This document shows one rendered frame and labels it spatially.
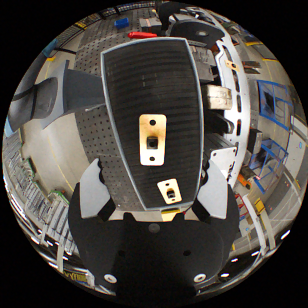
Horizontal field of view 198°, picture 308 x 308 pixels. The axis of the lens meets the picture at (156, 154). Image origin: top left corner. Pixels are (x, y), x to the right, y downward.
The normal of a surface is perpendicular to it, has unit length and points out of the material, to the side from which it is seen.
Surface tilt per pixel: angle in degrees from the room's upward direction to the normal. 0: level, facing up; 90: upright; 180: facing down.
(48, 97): 73
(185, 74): 0
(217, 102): 0
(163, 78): 0
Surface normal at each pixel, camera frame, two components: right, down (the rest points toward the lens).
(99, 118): 0.02, 0.48
